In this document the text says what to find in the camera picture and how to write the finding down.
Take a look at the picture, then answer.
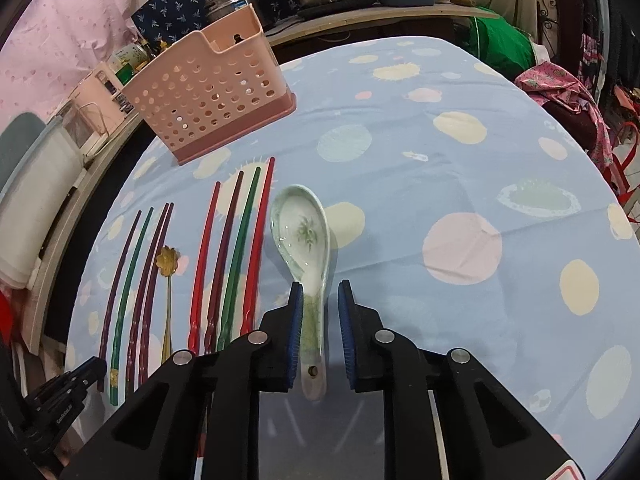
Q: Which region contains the bright red chopstick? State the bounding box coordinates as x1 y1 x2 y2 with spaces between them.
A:
240 157 276 335

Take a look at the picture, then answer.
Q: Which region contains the white ceramic soup spoon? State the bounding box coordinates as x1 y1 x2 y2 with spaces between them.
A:
270 184 331 401

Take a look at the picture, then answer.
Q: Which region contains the pink kitchen appliance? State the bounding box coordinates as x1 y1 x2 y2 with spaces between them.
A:
54 62 134 162

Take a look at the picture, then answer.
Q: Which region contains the green chopstick left group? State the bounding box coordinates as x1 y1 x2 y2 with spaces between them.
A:
108 206 155 408

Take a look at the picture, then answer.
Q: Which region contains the green chopstick group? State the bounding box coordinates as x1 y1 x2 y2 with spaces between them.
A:
108 206 155 408
216 166 262 350

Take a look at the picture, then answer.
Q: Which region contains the red chopstick right group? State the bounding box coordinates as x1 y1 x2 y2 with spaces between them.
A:
188 182 221 354

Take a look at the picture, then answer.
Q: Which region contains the maroon chopstick right group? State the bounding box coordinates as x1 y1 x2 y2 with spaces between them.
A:
204 170 244 353

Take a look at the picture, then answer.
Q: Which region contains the maroon chopstick group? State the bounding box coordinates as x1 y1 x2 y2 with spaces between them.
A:
204 170 244 353
125 204 168 398

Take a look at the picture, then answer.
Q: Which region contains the dark purple chopstick far left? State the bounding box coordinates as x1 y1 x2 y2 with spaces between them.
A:
96 209 143 394

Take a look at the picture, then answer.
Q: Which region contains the dark red chopstick left group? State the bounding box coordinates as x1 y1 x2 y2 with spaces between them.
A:
138 201 175 386

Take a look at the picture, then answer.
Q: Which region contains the green chopstick right group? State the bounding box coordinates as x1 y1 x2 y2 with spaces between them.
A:
216 166 262 350

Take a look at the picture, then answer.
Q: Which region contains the maroon chopstick left group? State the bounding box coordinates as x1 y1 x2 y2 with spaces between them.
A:
125 204 168 398

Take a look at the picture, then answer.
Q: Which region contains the gold flower-shaped spoon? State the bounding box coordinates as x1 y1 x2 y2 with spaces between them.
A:
156 245 179 363

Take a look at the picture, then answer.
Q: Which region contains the white plastic storage bin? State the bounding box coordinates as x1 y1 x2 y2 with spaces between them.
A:
0 113 84 289

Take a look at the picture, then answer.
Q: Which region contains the blue polka dot tablecloth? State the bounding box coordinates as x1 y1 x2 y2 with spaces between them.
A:
65 37 639 479

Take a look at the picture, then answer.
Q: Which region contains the pink perforated utensil basket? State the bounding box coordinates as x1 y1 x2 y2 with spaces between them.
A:
122 6 296 165

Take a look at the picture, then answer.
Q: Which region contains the pink floral cloth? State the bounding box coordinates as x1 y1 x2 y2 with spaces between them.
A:
515 61 613 183

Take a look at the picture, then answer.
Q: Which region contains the green bag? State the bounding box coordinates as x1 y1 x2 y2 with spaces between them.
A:
465 15 535 80

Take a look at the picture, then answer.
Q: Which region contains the pink dotted fabric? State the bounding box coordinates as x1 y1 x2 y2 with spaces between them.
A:
1 0 136 127

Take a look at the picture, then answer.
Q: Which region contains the small steel rice cooker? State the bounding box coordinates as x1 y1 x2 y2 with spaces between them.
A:
205 0 276 29

